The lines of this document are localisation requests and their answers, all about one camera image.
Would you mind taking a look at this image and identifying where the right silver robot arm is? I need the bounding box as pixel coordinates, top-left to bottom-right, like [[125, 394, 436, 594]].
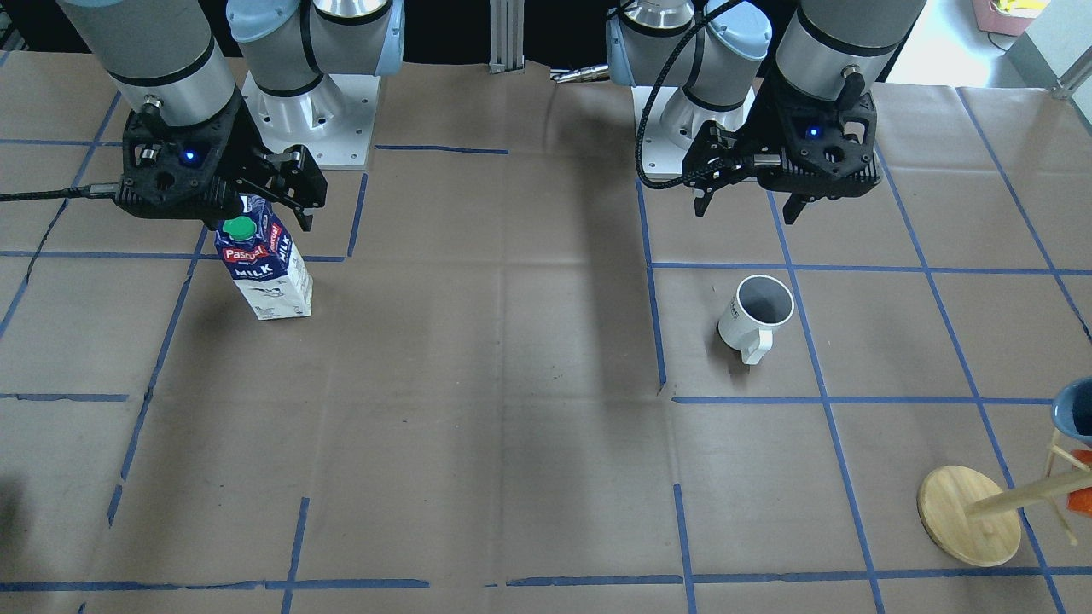
[[60, 1, 406, 232]]

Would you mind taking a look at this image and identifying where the blue cup on stand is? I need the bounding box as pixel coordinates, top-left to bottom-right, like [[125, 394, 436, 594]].
[[1051, 377, 1091, 447]]

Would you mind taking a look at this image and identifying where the wooden mug tree stand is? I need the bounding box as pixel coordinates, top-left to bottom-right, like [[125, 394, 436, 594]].
[[916, 429, 1091, 567]]

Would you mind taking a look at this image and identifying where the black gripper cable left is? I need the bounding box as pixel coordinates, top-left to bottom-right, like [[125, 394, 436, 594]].
[[636, 0, 743, 190]]

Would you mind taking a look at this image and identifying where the pink box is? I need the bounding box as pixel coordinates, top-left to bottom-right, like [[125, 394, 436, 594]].
[[971, 0, 1051, 38]]

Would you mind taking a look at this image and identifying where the blue white milk carton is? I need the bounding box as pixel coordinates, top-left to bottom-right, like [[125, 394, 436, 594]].
[[214, 194, 313, 320]]

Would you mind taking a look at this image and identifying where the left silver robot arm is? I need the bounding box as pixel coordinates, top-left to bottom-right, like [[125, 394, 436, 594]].
[[606, 1, 924, 224]]

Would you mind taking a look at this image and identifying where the aluminium rail rear centre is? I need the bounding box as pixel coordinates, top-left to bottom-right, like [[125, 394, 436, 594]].
[[488, 0, 526, 74]]

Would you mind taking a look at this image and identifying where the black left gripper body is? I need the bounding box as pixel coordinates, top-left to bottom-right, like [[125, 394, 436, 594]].
[[683, 72, 881, 201]]

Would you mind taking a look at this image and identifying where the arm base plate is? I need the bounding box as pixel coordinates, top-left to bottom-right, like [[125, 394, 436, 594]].
[[641, 81, 760, 177], [241, 73, 382, 172]]

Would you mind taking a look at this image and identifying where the orange cup on stand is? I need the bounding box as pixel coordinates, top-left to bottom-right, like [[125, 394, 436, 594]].
[[1066, 449, 1092, 516]]

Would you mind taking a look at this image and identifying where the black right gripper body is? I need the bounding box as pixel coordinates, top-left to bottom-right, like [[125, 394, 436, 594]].
[[112, 92, 328, 229]]

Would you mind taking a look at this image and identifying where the white ceramic mug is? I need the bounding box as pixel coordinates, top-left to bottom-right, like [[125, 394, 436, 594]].
[[717, 275, 795, 366]]

